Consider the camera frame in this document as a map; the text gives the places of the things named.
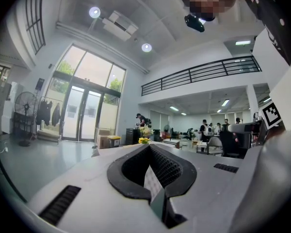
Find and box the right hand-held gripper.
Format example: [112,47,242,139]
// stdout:
[226,100,284,146]

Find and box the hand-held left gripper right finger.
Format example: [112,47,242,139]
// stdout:
[149,143,248,233]

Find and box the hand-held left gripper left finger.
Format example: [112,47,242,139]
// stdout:
[26,143,166,233]

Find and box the grey chair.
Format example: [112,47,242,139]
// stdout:
[207,136,224,156]

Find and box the cardboard box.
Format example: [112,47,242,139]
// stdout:
[96,129,112,150]

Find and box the white-top wooden table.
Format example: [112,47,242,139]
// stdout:
[160,138,180,150]

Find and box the black bin yellow lid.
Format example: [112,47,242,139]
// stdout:
[108,134,122,148]

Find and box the checkered tablecloth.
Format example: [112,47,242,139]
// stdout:
[143,165,166,203]

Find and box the black cabinet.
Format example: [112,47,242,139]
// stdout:
[125,127,140,145]

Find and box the beige cushion sofa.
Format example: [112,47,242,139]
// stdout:
[37,129,62,143]

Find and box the black balcony railing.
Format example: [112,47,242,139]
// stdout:
[25,0,46,55]
[141,55,262,97]

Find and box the peach flower bouquet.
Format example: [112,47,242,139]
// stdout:
[138,125,155,139]

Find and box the clothes rack with dark garments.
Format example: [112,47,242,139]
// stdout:
[35,96,64,140]

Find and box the glass entrance door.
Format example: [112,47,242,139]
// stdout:
[45,44,127,142]

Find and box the black floor fan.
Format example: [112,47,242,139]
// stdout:
[14,91,38,147]

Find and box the person's black shirt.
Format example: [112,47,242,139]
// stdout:
[237,0,291,67]

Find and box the ceiling air conditioner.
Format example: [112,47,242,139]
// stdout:
[102,10,139,42]

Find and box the black head-mounted camera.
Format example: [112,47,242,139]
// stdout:
[184,14,206,33]

